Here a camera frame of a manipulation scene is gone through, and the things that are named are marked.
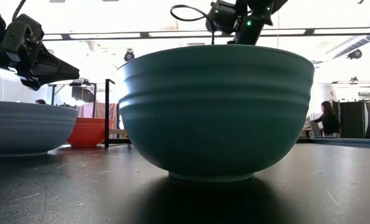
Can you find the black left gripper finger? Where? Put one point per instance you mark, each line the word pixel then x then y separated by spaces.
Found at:
pixel 31 85
pixel 54 70

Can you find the pale grey bowl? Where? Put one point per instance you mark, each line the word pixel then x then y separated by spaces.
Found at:
pixel 23 127

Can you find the large red-orange bowl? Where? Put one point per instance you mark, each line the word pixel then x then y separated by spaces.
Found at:
pixel 87 132

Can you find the teal bowl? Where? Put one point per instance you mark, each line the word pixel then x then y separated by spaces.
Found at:
pixel 216 118

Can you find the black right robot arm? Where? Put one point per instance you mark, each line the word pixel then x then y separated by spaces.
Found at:
pixel 277 4

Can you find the person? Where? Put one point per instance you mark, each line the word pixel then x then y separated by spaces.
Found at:
pixel 40 101
pixel 328 121

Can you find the pink cloth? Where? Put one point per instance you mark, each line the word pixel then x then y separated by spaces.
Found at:
pixel 99 110

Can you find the wooden board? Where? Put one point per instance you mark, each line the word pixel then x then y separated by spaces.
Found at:
pixel 106 112

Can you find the black ceiling spotlight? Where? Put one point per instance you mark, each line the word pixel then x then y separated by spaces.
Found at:
pixel 354 54
pixel 129 56

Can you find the black table mat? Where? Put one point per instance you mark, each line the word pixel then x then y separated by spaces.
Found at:
pixel 79 193

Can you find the black folding screen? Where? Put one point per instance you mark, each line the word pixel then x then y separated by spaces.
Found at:
pixel 351 119

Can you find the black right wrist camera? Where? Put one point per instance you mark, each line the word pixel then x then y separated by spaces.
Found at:
pixel 224 17

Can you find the black background table frame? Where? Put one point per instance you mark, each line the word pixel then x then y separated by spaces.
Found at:
pixel 83 91

